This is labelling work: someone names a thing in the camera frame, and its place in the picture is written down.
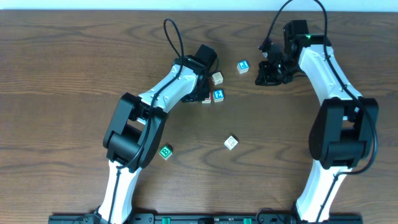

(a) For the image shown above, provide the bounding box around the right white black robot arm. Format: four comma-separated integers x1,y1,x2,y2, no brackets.
255,20,379,223

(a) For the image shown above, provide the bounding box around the green letter B block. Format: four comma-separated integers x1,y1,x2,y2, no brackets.
159,144,173,161

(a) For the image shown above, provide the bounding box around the wooden block red X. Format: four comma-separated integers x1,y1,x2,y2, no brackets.
211,72,223,85

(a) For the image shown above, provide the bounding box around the red letter I block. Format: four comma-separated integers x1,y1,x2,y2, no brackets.
202,91,212,104

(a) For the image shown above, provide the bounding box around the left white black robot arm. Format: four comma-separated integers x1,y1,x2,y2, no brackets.
93,45,217,223

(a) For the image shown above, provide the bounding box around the blue letter P block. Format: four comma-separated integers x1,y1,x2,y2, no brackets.
237,60,250,74

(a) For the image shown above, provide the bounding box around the blue number 2 block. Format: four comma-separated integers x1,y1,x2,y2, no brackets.
213,89,224,103

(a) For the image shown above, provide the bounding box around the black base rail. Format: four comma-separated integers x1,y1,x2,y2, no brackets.
48,212,364,224

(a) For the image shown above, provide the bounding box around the white wooden letter Q block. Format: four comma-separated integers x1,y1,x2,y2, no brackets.
224,135,239,151

